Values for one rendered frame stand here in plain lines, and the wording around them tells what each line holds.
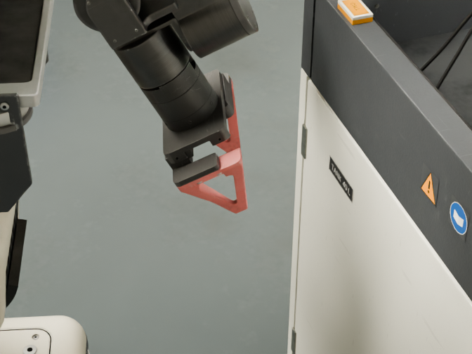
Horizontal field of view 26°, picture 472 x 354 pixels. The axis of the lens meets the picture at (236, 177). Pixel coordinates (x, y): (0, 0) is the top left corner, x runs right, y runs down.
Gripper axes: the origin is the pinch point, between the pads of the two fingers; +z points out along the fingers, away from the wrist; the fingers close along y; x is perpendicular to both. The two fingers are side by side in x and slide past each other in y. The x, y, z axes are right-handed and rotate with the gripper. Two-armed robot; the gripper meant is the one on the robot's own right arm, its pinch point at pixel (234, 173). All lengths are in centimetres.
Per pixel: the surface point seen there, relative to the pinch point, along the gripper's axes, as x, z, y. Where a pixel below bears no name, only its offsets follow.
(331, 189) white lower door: 0, 38, 37
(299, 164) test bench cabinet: 5, 41, 49
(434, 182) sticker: -16.6, 21.2, 10.7
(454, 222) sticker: -17.2, 23.4, 5.5
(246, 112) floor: 33, 95, 150
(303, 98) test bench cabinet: -1, 29, 49
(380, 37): -16.9, 13.8, 32.7
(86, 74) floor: 74, 74, 172
